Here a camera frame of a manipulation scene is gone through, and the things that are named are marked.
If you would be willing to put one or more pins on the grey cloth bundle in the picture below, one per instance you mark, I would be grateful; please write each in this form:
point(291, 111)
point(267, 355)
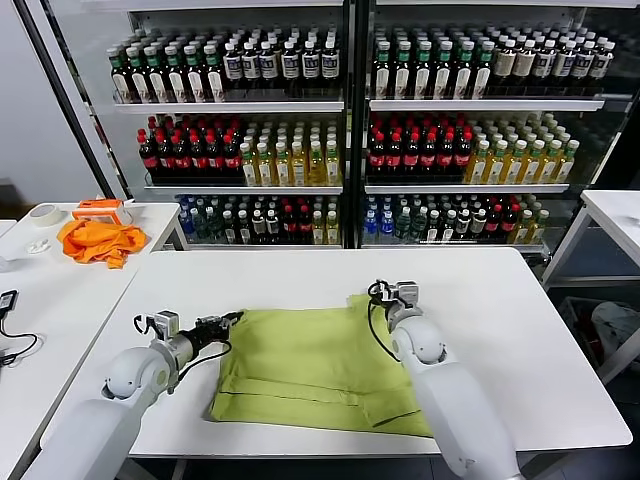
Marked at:
point(617, 325)

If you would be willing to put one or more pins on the small yellow tea bottle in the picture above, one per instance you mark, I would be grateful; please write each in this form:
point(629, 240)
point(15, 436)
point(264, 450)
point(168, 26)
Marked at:
point(318, 229)
point(523, 228)
point(332, 229)
point(537, 228)

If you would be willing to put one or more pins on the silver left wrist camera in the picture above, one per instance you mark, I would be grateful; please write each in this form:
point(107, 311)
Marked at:
point(165, 324)

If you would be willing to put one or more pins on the black framed glass door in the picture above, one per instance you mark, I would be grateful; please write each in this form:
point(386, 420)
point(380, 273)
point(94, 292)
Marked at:
point(68, 100)

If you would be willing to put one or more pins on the glass drinks display cabinet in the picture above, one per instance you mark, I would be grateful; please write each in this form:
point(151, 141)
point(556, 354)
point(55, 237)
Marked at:
point(225, 106)
point(475, 105)

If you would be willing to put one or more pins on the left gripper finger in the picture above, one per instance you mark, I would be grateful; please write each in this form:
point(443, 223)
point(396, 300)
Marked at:
point(234, 324)
point(230, 317)

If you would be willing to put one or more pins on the crumpled orange cloth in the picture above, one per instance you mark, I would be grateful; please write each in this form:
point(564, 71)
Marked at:
point(94, 244)

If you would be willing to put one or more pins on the light green t-shirt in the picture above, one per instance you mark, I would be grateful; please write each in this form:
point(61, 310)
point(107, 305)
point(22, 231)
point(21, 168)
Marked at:
point(300, 360)

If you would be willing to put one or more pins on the dark drink bottle beige label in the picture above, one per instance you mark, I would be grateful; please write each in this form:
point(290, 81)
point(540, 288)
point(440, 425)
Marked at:
point(523, 63)
point(564, 64)
point(504, 63)
point(602, 65)

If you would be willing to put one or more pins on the small green tinted water bottle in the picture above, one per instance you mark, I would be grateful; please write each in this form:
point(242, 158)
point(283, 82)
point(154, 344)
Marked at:
point(199, 226)
point(418, 226)
point(402, 226)
point(213, 227)

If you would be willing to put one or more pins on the small red cap cola bottle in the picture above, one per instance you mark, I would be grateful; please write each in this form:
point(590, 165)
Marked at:
point(493, 222)
point(508, 222)
point(290, 223)
point(305, 223)

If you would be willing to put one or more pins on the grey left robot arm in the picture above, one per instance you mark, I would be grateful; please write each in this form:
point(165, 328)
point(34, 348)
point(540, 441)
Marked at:
point(130, 370)

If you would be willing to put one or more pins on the small dark drink bottle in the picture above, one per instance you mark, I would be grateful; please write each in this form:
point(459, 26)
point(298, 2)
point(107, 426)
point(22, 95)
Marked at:
point(272, 226)
point(243, 228)
point(258, 226)
point(478, 223)
point(228, 228)
point(448, 227)
point(433, 227)
point(463, 223)

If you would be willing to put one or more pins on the dark drink bottle blue label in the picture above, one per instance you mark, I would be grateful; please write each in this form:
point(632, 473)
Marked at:
point(309, 64)
point(584, 65)
point(232, 65)
point(250, 65)
point(268, 65)
point(328, 64)
point(543, 64)
point(289, 65)

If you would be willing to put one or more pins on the dark tea bottle green cap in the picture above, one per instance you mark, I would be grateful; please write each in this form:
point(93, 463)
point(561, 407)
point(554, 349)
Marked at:
point(482, 75)
point(156, 83)
point(213, 83)
point(138, 83)
point(443, 75)
point(403, 75)
point(175, 83)
point(464, 75)
point(194, 83)
point(120, 80)
point(423, 75)
point(382, 75)

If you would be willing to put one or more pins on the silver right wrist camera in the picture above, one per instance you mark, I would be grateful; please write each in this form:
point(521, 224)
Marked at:
point(406, 292)

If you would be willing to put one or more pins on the yellow tea bottle green label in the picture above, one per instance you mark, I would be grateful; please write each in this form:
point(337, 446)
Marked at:
point(496, 169)
point(282, 171)
point(265, 171)
point(479, 169)
point(514, 169)
point(531, 169)
point(565, 169)
point(317, 171)
point(248, 171)
point(299, 171)
point(548, 169)
point(333, 171)

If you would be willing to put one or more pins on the beige masking tape roll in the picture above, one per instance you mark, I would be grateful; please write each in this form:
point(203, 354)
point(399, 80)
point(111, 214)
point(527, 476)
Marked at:
point(45, 222)

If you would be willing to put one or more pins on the small blue water bottle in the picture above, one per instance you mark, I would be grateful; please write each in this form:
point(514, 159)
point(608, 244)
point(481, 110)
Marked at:
point(387, 224)
point(370, 224)
point(186, 224)

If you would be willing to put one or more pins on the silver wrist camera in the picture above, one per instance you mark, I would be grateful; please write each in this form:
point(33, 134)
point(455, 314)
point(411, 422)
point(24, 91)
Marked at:
point(165, 324)
point(406, 292)

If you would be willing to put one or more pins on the small white plastic part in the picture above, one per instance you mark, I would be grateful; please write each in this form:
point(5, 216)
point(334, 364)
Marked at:
point(37, 246)

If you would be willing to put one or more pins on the orange white box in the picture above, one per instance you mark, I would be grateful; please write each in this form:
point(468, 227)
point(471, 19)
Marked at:
point(99, 212)

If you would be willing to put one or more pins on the black power adapter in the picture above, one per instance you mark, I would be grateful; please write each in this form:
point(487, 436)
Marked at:
point(8, 301)

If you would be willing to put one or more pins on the white side table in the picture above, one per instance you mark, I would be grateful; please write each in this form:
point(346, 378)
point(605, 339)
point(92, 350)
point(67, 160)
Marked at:
point(160, 214)
point(60, 320)
point(615, 214)

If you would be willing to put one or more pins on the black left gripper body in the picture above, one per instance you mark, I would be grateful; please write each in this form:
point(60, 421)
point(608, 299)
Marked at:
point(210, 331)

